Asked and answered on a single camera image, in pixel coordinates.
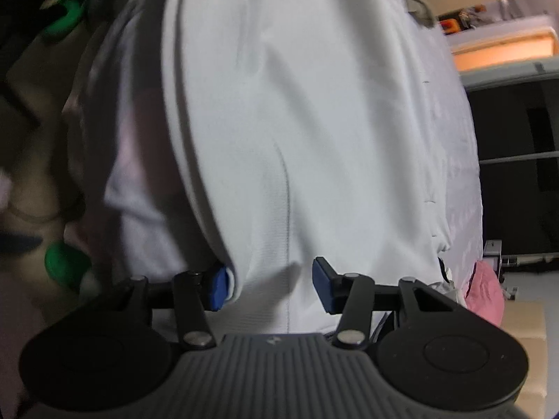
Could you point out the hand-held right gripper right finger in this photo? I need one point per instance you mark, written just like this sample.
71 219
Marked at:
322 286

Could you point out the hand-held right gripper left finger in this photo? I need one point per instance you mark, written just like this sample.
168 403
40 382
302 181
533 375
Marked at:
217 288

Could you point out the white shirt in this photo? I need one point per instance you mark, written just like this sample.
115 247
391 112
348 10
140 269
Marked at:
305 118

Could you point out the green plastic object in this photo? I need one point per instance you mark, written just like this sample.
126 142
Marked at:
65 266
65 13

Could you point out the pink pillow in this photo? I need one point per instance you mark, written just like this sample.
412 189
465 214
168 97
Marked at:
484 292

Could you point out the white side table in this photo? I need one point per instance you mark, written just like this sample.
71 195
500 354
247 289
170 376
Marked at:
495 262

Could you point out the polka dot bed duvet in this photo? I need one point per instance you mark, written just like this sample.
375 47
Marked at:
460 161

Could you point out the black wardrobe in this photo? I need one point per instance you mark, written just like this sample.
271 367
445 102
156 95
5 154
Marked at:
515 139

